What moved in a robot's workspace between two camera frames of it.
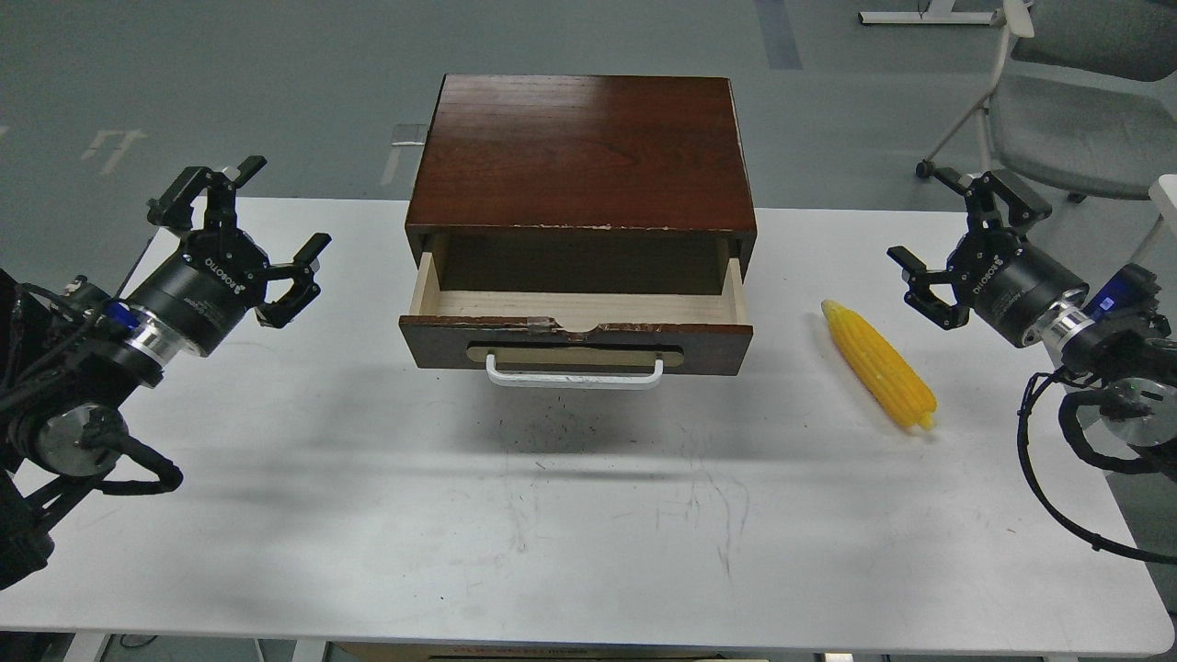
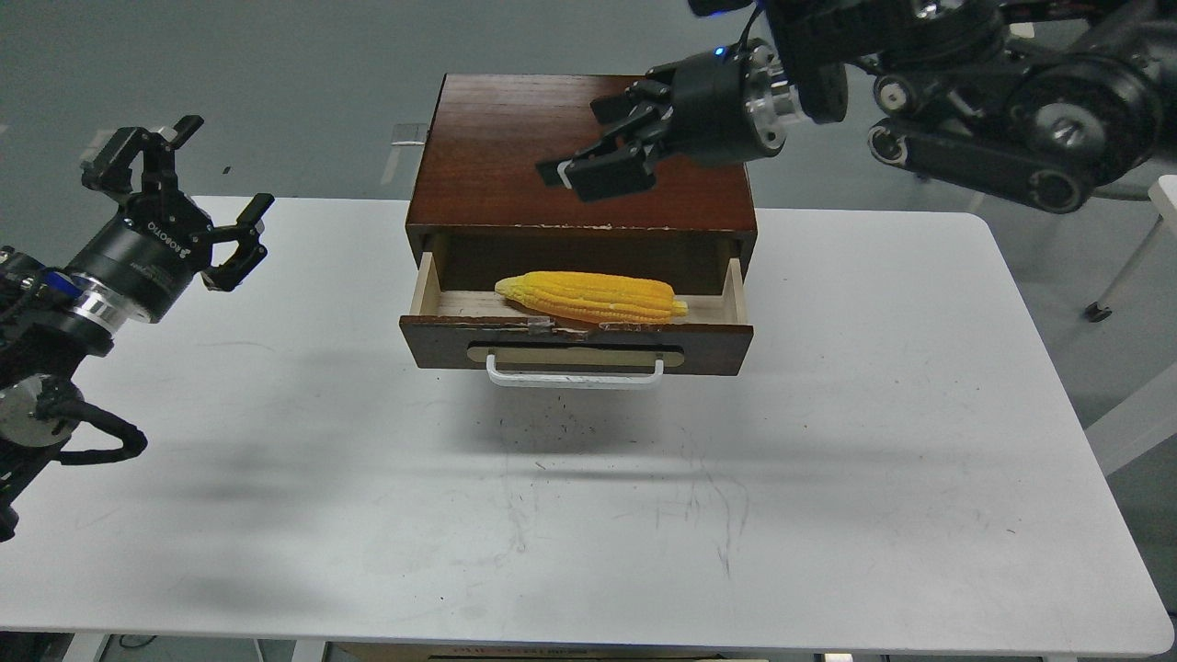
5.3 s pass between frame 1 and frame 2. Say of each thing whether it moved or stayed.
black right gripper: moved
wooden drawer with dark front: stayed
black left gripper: moved
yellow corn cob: moved
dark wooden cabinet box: stayed
